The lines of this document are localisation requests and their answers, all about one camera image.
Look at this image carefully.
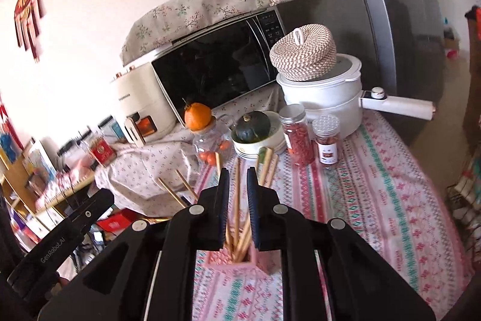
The pink perforated utensil holder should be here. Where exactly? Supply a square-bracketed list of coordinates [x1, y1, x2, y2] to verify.
[205, 245, 281, 278]

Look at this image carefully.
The long bamboo chopstick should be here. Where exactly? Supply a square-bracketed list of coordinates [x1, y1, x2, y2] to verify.
[233, 157, 241, 251]

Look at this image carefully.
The floral cloth cover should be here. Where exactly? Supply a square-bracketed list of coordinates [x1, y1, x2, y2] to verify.
[93, 83, 285, 218]

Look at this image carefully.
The patterned tablecloth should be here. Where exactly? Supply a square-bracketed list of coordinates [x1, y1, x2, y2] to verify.
[191, 111, 472, 320]

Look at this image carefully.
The red tea tin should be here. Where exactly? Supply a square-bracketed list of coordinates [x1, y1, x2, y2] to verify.
[89, 137, 117, 167]

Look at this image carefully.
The clear jar with tomatoes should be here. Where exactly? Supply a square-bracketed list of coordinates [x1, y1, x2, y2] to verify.
[193, 116, 232, 166]

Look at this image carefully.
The short red dates jar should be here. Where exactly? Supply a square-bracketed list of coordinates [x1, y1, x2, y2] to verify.
[312, 114, 341, 167]

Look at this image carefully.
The cream air fryer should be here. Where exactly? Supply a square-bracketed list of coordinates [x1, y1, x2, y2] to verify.
[110, 63, 177, 146]

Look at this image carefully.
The orange fruit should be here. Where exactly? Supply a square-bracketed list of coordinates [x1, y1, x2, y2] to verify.
[184, 103, 212, 132]

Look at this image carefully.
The tall red goji jar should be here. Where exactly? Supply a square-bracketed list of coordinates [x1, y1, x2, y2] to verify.
[279, 103, 314, 167]

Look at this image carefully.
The green kabocha squash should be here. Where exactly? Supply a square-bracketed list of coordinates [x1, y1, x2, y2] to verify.
[235, 111, 271, 144]

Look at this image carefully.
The white bowl with squash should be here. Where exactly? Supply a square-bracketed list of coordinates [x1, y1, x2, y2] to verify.
[231, 111, 287, 160]

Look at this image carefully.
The white electric pot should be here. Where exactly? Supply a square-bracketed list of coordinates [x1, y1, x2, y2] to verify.
[276, 54, 435, 138]

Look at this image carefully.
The black microwave oven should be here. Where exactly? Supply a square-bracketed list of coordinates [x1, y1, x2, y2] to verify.
[152, 7, 285, 123]

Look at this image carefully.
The floral cloth on microwave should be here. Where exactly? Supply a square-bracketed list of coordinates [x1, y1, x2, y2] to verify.
[121, 0, 294, 66]

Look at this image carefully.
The grey refrigerator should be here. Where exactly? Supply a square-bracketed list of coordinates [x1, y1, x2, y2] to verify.
[237, 0, 449, 147]

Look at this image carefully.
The black wire basket rack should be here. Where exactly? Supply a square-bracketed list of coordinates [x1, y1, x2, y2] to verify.
[447, 144, 481, 269]

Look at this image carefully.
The woven rope basket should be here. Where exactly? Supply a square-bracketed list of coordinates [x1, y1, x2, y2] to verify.
[270, 23, 337, 82]

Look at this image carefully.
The red wall ornament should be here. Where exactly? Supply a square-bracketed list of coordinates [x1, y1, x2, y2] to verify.
[14, 0, 46, 63]

